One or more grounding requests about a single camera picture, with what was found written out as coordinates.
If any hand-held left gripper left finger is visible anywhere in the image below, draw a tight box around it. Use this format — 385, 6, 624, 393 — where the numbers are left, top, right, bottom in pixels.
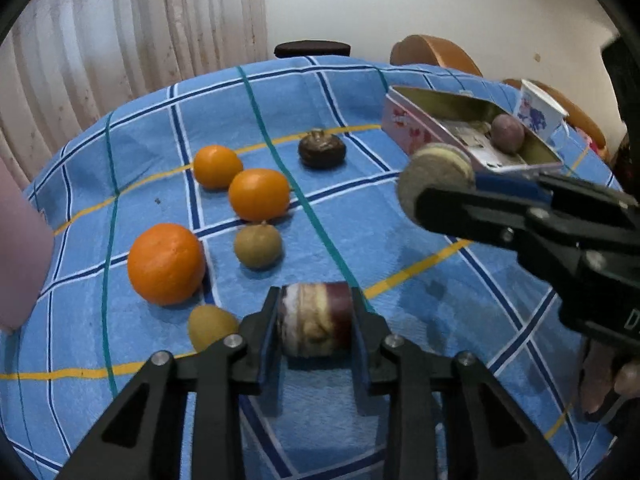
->
62, 287, 284, 480

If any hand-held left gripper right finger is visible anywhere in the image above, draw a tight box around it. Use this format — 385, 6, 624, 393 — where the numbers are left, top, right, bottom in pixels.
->
351, 287, 571, 480

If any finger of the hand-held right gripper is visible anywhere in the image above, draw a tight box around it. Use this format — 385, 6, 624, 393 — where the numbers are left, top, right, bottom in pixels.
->
475, 172, 640, 221
415, 185, 640, 281

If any round sweet potato slice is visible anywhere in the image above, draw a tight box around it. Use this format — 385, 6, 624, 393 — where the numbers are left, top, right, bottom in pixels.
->
397, 143, 476, 223

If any brown-green kiwi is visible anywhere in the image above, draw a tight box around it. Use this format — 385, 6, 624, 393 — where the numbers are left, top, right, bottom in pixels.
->
188, 304, 240, 353
234, 221, 284, 270

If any pink rectangular tin box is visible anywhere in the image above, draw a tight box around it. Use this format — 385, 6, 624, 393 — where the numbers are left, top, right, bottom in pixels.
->
381, 85, 565, 173

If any large orange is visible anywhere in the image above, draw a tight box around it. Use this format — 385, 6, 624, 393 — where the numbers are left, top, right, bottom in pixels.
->
127, 223, 207, 307

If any medium orange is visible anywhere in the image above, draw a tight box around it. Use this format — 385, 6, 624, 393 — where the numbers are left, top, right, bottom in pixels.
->
228, 168, 292, 222

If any dark brown mushroom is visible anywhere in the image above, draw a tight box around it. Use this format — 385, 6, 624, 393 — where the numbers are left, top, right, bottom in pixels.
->
298, 129, 347, 170

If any small orange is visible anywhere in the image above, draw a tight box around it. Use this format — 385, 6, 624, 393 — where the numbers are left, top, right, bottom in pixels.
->
193, 145, 244, 191

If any person's right hand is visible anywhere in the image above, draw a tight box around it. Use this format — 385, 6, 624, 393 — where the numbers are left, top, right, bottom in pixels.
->
579, 337, 640, 423

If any whole purple sweet potato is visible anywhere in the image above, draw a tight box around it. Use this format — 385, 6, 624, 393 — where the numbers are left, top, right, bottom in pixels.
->
490, 113, 526, 154

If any white paper in tin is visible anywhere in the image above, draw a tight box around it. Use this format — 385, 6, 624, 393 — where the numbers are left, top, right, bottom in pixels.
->
450, 120, 526, 166

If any white printed cup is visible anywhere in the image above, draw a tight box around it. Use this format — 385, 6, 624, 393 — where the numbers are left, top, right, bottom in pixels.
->
512, 79, 570, 146

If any brown leather sofa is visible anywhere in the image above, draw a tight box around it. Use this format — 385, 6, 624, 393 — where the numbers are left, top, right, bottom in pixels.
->
502, 78, 611, 161

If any dark round stool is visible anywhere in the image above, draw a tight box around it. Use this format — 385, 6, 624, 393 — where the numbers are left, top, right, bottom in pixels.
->
274, 40, 351, 59

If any pink pitcher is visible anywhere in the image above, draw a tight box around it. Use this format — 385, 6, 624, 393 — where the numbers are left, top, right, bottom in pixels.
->
0, 160, 55, 332

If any floral beige curtain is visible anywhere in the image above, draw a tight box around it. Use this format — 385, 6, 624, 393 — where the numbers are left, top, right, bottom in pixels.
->
0, 0, 268, 191

